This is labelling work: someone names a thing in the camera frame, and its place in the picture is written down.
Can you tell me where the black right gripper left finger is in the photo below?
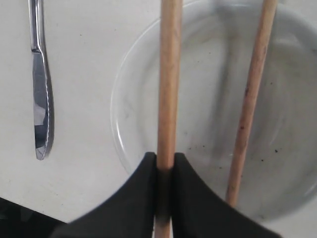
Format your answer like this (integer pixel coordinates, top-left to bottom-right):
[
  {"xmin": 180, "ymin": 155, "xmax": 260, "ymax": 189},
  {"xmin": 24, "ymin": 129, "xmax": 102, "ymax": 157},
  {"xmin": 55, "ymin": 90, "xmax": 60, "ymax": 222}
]
[{"xmin": 51, "ymin": 152, "xmax": 157, "ymax": 238}]

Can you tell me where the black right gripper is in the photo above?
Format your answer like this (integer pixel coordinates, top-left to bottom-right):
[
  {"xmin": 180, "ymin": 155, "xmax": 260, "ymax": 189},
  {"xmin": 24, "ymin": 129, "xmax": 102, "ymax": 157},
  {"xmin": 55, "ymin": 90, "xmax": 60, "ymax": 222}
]
[{"xmin": 0, "ymin": 198, "xmax": 65, "ymax": 238}]

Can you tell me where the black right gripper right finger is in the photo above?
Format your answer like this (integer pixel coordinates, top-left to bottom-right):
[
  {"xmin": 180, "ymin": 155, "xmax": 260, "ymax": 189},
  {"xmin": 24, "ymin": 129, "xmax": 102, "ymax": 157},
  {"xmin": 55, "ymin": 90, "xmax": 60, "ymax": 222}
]
[{"xmin": 171, "ymin": 153, "xmax": 280, "ymax": 238}]

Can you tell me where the silver table knife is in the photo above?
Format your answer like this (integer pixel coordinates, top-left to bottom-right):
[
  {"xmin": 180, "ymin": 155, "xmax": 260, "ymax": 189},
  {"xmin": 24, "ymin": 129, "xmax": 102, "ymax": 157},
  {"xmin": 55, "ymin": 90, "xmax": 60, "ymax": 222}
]
[{"xmin": 28, "ymin": 0, "xmax": 54, "ymax": 161}]

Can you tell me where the white ceramic bowl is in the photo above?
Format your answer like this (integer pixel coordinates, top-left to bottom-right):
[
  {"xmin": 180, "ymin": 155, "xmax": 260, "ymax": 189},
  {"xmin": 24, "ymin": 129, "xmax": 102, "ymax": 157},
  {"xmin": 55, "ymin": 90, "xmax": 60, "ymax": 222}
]
[{"xmin": 111, "ymin": 0, "xmax": 317, "ymax": 221}]

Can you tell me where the wooden chopstick back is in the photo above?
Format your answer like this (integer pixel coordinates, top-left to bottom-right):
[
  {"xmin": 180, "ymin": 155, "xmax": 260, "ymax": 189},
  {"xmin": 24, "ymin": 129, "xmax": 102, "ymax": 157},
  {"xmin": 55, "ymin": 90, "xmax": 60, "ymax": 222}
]
[{"xmin": 225, "ymin": 0, "xmax": 278, "ymax": 207}]

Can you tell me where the wooden chopstick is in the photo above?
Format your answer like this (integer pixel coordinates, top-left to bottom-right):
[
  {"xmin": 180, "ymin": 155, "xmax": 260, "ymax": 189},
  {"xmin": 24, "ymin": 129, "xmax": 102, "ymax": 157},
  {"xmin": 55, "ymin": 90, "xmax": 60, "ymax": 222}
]
[
  {"xmin": 154, "ymin": 0, "xmax": 183, "ymax": 238},
  {"xmin": 225, "ymin": 0, "xmax": 278, "ymax": 207}
]

